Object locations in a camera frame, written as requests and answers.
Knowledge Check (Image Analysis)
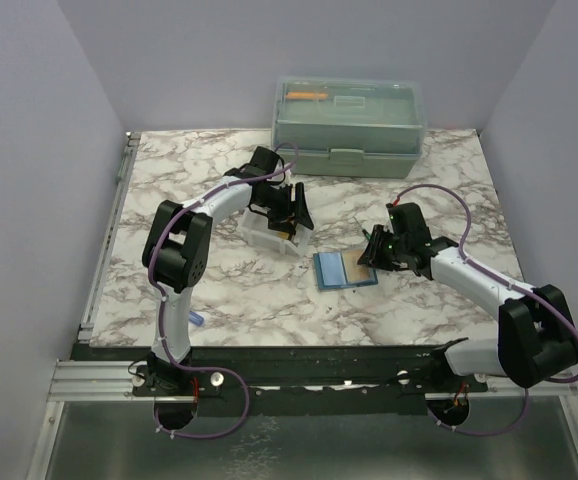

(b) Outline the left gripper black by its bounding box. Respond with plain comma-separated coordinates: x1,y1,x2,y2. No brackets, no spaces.
255,183,314,235

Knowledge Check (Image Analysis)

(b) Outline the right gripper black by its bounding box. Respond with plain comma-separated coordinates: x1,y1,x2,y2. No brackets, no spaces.
358,224,409,272

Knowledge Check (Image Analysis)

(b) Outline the blue leather card holder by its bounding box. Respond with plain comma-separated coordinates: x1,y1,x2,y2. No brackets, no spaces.
313,250,378,291

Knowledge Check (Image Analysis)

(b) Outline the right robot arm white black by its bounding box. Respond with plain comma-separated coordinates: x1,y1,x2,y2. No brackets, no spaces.
358,203,578,392

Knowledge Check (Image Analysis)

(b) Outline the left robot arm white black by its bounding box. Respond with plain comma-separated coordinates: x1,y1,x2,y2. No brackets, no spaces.
135,146,314,395

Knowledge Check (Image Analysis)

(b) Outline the white plastic card tray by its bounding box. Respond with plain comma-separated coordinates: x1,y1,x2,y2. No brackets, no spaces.
237,210,313,257

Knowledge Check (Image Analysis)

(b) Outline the green plastic toolbox clear lid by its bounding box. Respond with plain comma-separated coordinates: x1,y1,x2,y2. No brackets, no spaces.
271,77,427,179

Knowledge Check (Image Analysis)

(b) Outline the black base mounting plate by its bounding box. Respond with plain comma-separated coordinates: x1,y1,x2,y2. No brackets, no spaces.
132,345,487,417

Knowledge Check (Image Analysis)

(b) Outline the orange tool inside toolbox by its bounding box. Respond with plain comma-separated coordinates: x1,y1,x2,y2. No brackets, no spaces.
285,91,329,101

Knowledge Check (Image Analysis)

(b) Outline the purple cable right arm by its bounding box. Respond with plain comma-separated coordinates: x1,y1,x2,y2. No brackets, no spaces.
387,184,578,435

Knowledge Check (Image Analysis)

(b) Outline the blue red handled screwdriver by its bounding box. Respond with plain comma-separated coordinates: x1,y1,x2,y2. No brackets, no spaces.
189,311,205,327

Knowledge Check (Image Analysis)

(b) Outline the aluminium rail frame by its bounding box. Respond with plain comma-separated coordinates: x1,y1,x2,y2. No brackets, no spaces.
30,129,578,479

